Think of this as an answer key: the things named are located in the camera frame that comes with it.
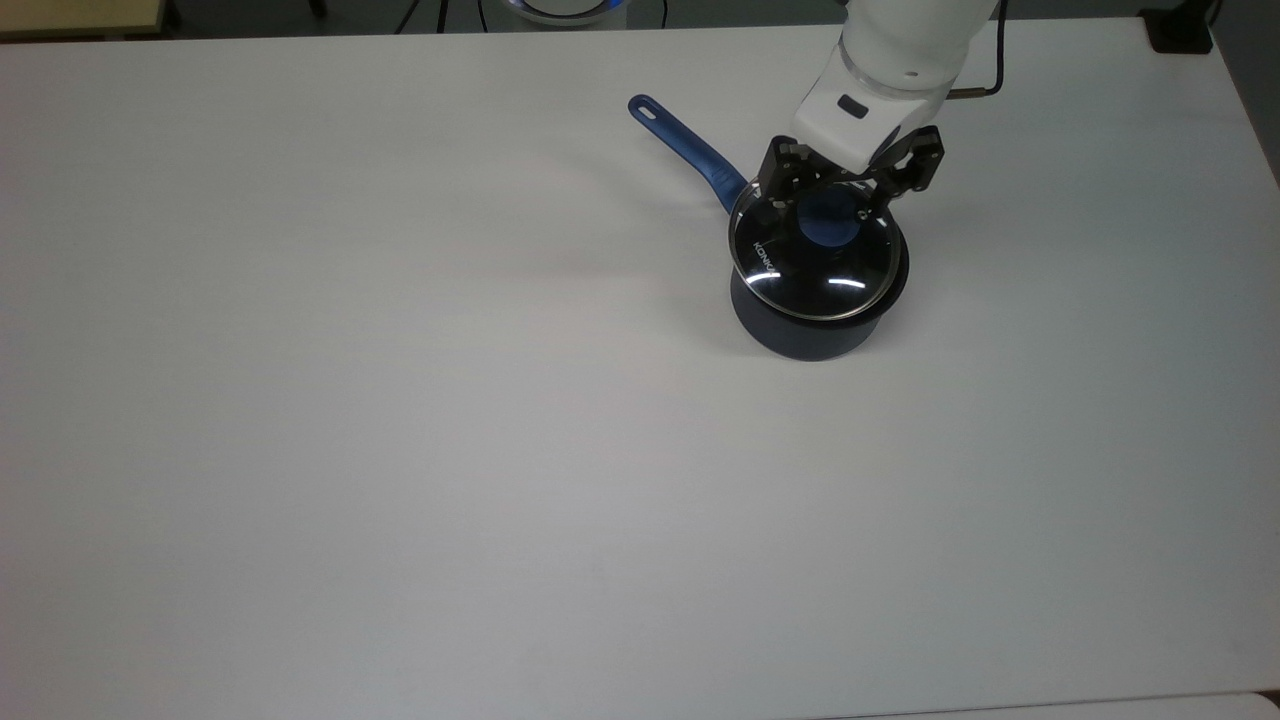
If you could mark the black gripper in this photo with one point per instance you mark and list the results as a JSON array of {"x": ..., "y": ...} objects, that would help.
[{"x": 850, "y": 181}]

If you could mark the glass lid with blue knob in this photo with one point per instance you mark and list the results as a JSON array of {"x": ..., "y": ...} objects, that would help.
[{"x": 820, "y": 280}]

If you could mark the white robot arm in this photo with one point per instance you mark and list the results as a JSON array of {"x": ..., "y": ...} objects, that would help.
[{"x": 900, "y": 40}]

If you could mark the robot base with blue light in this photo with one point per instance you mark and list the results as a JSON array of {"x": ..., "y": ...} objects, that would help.
[{"x": 565, "y": 8}]

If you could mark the dark blue saucepan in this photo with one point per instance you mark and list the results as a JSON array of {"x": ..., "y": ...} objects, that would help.
[{"x": 800, "y": 338}]

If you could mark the black table clamp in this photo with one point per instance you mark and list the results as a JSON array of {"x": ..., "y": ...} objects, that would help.
[{"x": 1180, "y": 32}]

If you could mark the wooden table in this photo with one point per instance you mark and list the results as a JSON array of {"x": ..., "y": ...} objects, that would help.
[{"x": 70, "y": 15}]

